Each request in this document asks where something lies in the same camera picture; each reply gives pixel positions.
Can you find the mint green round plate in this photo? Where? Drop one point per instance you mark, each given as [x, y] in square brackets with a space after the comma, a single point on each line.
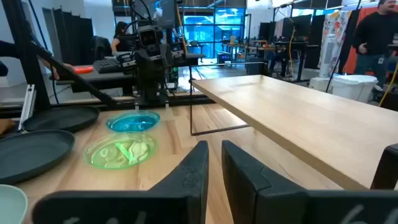
[11, 205]

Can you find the orange flat object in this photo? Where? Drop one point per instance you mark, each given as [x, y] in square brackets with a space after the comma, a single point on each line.
[83, 69]

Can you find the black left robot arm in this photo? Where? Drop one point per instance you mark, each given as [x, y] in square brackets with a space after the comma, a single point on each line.
[152, 99]

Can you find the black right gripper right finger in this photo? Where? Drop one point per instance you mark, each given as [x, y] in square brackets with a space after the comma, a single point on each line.
[264, 202]

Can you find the black keyboard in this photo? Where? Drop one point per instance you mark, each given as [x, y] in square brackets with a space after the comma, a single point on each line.
[107, 66]

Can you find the green transparent plastic plate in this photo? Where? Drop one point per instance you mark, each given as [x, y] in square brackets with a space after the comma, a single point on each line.
[121, 151]

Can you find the wooden shelf with black legs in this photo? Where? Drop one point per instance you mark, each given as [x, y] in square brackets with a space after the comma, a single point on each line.
[295, 118]

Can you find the black round plate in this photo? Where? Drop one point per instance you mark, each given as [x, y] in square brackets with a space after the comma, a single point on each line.
[31, 155]
[62, 118]

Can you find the red fabric panel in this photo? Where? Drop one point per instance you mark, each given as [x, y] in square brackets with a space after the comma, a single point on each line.
[351, 59]

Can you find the white plastic bin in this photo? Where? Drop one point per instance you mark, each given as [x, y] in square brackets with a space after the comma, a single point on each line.
[354, 88]

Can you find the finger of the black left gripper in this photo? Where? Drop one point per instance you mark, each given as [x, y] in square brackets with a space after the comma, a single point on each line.
[148, 77]
[158, 77]

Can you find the white box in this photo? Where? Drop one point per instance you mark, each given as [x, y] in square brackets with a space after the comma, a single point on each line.
[320, 84]

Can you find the dark grey desk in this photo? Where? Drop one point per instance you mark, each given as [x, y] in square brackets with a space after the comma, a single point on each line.
[109, 79]

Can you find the silver metal bracket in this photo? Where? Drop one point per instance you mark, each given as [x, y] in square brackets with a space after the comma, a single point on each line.
[27, 105]

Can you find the person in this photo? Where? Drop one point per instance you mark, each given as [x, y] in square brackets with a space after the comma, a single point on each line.
[6, 49]
[373, 34]
[119, 40]

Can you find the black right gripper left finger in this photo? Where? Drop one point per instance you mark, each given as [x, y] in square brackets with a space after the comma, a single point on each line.
[174, 205]

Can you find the blue transparent plastic plate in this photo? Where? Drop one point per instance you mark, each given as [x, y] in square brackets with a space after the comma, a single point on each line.
[133, 122]

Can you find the dark monitor screen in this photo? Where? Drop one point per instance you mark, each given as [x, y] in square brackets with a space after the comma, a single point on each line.
[155, 12]

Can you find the colourful patterned cloth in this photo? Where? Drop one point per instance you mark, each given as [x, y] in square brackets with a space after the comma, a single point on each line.
[337, 25]

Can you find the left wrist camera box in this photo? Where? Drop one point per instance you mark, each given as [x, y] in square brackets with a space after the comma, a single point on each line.
[149, 39]

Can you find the black aluminium table frame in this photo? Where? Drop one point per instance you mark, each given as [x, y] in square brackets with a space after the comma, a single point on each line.
[26, 62]

